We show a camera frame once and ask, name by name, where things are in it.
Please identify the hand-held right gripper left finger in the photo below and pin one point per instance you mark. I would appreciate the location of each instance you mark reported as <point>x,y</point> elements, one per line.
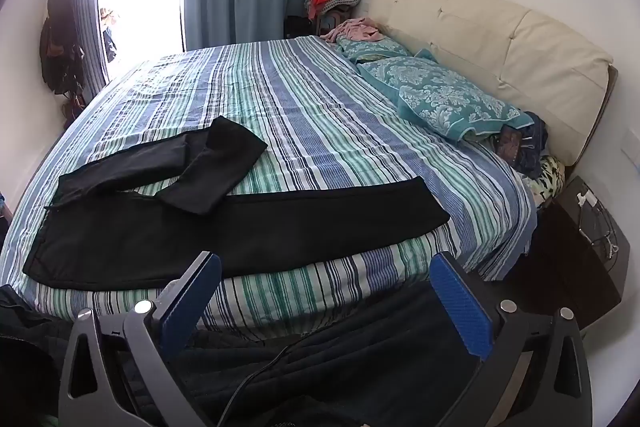
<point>202,287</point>

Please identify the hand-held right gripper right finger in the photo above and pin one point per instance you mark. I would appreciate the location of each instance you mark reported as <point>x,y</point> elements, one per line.
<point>460,307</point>

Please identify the black pants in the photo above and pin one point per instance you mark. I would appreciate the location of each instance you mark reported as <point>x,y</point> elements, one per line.
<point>300,227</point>

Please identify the dark cloth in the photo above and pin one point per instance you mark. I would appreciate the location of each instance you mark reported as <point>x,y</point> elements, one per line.
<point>360,357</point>

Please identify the dark wooden nightstand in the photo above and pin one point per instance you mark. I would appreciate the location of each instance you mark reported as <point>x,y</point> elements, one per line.
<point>565,267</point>

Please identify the green patterned cloth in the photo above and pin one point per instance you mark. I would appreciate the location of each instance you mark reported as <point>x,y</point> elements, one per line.
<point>547,179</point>

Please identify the dark jacket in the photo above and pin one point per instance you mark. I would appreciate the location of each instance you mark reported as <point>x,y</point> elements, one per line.
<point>30,342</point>

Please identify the blue denim cloth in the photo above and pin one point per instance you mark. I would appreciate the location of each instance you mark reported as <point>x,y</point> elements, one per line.
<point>535,142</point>

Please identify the bed with striped sheet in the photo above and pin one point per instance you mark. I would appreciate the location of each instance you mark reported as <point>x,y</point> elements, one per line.
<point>310,107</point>

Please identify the large teal patterned pillow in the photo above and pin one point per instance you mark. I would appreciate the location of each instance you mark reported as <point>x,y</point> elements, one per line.
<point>440,92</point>

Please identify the small teal patterned pillow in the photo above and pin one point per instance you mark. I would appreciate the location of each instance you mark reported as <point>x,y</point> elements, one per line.
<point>370,49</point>

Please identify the black bag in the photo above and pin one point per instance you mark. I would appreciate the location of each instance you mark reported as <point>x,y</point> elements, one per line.
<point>297,27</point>

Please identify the cream padded headboard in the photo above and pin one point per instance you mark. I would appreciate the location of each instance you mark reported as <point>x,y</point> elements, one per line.
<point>500,32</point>

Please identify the dark hanging coats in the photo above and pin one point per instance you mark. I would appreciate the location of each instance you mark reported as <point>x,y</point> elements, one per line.
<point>60,42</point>

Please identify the pink cloth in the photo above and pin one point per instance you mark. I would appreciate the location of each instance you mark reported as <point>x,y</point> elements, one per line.
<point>350,29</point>

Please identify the narrow blue curtain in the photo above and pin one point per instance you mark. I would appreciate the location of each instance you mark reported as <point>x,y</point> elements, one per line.
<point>82,7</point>

